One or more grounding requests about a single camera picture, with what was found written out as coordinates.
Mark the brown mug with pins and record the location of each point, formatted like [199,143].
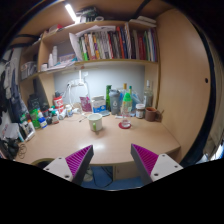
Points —
[150,114]

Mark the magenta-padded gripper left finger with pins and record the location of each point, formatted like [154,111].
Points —
[78,160]

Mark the light blue hairbrush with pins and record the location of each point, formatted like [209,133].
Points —
[106,113]

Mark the white LED light bar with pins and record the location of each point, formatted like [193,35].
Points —
[70,12]

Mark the clear plastic bag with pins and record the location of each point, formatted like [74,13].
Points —
[136,100]

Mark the flat round red coaster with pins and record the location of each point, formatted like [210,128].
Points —
[120,126]

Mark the wooden shelf unit with books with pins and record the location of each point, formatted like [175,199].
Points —
[110,43]

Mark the grey drink tumbler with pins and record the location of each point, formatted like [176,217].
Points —
[114,103]

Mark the blue and white box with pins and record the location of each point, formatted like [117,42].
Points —
[99,106]

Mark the white bottle with blue cap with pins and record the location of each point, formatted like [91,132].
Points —
[42,122]

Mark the white mug with green rim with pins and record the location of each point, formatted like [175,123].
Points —
[95,123]

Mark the jar with white lid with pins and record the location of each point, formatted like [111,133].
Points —
[140,112]

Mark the small bottle with green cap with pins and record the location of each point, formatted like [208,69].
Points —
[130,89]

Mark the green plastic bottle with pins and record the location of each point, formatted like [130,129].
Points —
[34,116]

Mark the dark hanging garments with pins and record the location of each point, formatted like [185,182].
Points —
[8,86]

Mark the clear glass bottle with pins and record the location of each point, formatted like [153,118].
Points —
[148,96]

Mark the small bottle with yellow cap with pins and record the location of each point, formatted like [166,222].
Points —
[125,88]

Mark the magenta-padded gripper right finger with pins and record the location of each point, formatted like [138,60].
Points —
[146,160]

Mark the clear bottle with green cap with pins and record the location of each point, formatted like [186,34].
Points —
[126,100]

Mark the small white bottle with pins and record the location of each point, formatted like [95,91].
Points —
[69,110]

